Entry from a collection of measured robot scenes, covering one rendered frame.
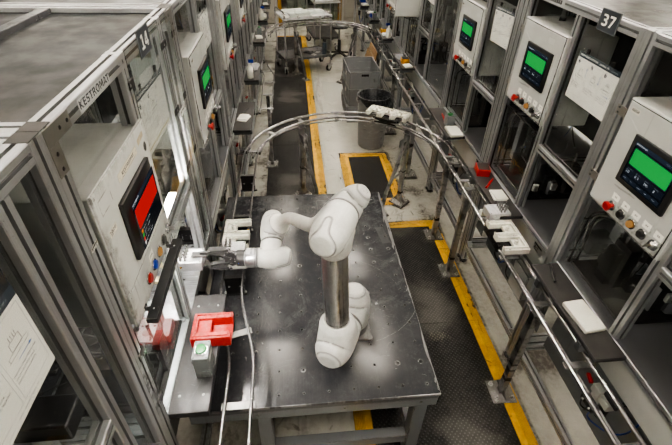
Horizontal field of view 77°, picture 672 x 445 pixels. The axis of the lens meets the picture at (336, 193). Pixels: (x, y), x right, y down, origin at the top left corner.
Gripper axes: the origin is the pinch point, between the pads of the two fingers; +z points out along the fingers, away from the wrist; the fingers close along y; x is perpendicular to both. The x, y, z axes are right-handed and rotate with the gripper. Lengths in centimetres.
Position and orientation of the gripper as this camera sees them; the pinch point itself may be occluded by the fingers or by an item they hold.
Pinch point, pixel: (199, 258)
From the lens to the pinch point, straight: 204.4
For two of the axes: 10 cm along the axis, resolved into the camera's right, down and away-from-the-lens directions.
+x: 0.9, 5.8, -8.1
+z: -9.9, 0.1, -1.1
